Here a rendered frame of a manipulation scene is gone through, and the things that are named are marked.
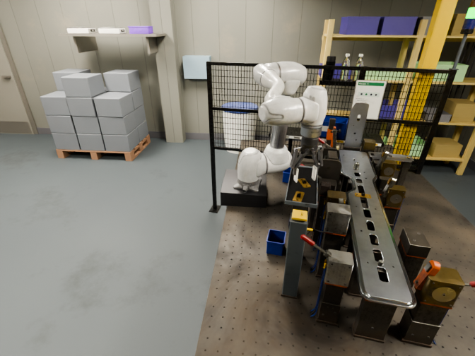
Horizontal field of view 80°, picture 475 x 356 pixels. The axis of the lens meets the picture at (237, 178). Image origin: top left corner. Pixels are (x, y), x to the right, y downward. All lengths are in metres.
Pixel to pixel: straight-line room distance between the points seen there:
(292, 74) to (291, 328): 1.30
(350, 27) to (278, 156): 2.35
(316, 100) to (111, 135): 3.69
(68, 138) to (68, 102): 0.56
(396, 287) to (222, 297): 0.74
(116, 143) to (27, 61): 2.31
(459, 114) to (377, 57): 1.37
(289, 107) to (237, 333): 0.95
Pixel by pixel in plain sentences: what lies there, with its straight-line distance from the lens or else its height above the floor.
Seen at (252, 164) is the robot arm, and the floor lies 1.01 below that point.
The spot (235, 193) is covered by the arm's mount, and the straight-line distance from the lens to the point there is 1.96.
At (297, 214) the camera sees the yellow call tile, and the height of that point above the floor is 1.16.
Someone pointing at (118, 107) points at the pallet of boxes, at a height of 0.82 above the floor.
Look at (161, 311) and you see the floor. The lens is 2.35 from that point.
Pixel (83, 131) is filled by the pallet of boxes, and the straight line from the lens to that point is 4.75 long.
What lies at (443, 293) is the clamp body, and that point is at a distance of 1.30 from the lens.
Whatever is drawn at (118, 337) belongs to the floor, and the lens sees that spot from 2.31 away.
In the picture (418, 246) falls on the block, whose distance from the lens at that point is 1.43.
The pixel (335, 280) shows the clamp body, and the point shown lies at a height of 0.97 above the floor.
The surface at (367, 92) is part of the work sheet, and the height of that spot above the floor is 1.36.
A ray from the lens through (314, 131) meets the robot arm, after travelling 1.26.
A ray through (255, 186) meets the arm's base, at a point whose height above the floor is 0.83.
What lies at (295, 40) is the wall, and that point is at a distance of 4.76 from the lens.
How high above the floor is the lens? 1.84
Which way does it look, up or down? 29 degrees down
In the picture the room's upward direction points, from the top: straight up
